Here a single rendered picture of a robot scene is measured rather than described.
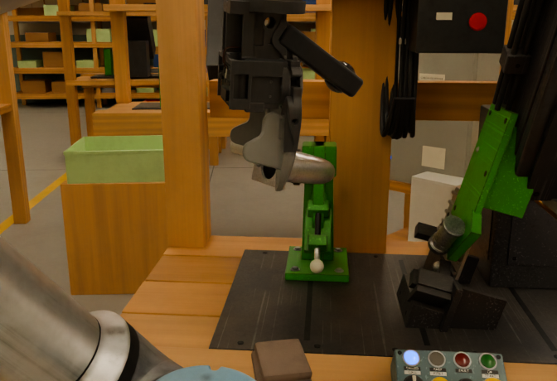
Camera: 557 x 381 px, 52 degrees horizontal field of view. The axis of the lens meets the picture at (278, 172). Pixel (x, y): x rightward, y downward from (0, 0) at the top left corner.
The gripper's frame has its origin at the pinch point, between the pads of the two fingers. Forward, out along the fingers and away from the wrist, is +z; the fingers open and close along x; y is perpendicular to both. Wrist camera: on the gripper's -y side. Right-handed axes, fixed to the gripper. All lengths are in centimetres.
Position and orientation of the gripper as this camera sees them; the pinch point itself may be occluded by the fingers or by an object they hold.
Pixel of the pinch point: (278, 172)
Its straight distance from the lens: 68.8
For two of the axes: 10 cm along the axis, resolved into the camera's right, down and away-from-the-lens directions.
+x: 2.8, 3.4, -9.0
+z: -0.7, 9.4, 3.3
